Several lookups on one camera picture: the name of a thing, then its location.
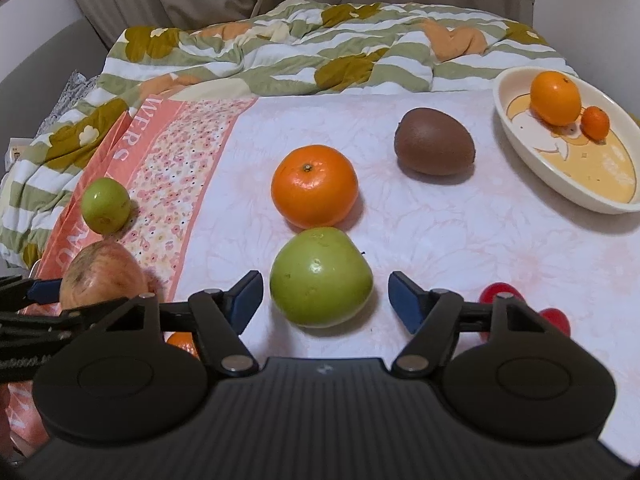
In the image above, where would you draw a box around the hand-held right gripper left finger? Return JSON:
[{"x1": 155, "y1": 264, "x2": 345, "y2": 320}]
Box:
[{"x1": 75, "y1": 270, "x2": 264, "y2": 377}]

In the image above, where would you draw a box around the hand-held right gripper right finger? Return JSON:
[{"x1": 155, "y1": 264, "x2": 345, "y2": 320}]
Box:
[{"x1": 388, "y1": 270, "x2": 571, "y2": 379}]

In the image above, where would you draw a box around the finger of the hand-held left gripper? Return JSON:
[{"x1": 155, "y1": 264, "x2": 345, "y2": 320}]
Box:
[
  {"x1": 0, "y1": 310, "x2": 81, "y2": 372},
  {"x1": 0, "y1": 275, "x2": 65, "y2": 307}
]

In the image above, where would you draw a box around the red yellow apple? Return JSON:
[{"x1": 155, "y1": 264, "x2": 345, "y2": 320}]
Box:
[{"x1": 59, "y1": 240, "x2": 151, "y2": 318}]

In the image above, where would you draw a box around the large green apple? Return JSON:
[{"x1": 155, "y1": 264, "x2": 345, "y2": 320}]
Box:
[{"x1": 269, "y1": 227, "x2": 374, "y2": 329}]

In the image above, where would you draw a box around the small green apple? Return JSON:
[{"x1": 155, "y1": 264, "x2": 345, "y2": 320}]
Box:
[{"x1": 81, "y1": 177, "x2": 132, "y2": 235}]

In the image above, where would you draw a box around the large orange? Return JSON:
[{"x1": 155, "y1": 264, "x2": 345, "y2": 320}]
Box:
[
  {"x1": 529, "y1": 71, "x2": 584, "y2": 127},
  {"x1": 271, "y1": 144, "x2": 359, "y2": 229}
]

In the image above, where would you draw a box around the brown kiwi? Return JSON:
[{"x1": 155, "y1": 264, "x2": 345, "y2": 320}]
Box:
[{"x1": 394, "y1": 107, "x2": 476, "y2": 177}]

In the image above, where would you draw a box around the cream oval bowl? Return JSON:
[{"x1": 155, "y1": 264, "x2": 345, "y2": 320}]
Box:
[{"x1": 492, "y1": 66, "x2": 640, "y2": 216}]

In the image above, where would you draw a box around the small mandarin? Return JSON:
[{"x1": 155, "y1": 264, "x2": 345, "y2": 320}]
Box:
[
  {"x1": 580, "y1": 106, "x2": 612, "y2": 141},
  {"x1": 165, "y1": 331, "x2": 201, "y2": 359}
]

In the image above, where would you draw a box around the red cherry tomato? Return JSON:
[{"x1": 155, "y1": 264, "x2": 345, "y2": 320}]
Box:
[
  {"x1": 537, "y1": 307, "x2": 572, "y2": 339},
  {"x1": 477, "y1": 282, "x2": 526, "y2": 307}
]

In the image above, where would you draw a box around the small cardboard box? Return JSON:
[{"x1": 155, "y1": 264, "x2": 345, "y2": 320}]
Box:
[{"x1": 4, "y1": 139, "x2": 27, "y2": 172}]

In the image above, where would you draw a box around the grey patterned cloth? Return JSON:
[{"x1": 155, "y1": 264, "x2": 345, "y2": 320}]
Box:
[{"x1": 37, "y1": 70, "x2": 102, "y2": 137}]

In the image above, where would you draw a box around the grey padded headboard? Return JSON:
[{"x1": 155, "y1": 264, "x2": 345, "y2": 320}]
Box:
[{"x1": 0, "y1": 19, "x2": 112, "y2": 181}]

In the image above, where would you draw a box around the green striped floral quilt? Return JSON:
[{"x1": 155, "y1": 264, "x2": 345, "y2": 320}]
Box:
[{"x1": 0, "y1": 0, "x2": 576, "y2": 271}]

